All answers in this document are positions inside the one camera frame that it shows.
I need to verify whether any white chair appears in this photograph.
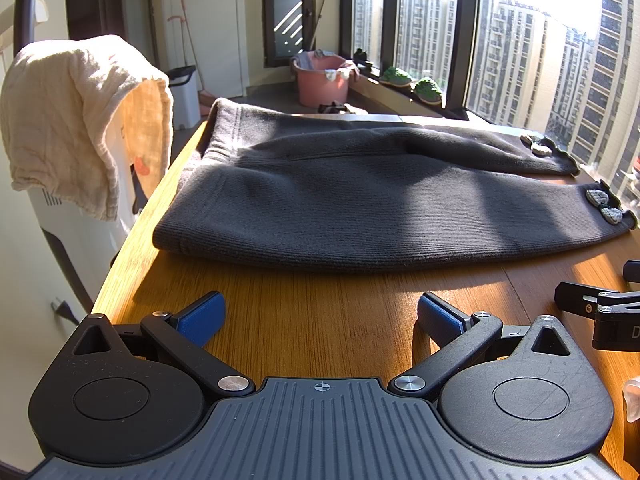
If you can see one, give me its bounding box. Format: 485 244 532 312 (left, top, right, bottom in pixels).
28 118 136 311

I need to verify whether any green moss pot right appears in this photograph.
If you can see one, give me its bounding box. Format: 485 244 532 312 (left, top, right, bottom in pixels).
412 77 442 107

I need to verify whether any dark framed small window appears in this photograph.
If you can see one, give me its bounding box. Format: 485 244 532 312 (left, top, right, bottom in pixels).
262 0 314 67

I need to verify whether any green moss pot left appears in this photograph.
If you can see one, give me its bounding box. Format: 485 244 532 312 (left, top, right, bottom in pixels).
378 66 412 88

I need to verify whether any green moss pot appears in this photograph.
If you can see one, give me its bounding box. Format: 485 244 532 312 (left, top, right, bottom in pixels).
378 66 412 88
412 77 442 107

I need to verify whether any red handled broom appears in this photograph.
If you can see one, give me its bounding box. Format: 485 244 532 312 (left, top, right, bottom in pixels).
167 0 216 117

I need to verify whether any white trash bin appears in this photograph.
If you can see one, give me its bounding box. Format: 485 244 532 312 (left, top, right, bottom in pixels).
167 65 201 129

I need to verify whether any dark grey knit garment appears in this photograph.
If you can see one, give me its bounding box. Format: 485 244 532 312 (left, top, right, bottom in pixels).
153 99 637 272

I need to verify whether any pink plastic bucket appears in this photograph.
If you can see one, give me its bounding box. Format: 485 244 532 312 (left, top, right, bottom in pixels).
291 50 360 108

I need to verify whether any cream towel on chair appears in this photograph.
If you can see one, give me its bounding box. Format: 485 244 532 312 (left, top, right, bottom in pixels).
1 35 174 221

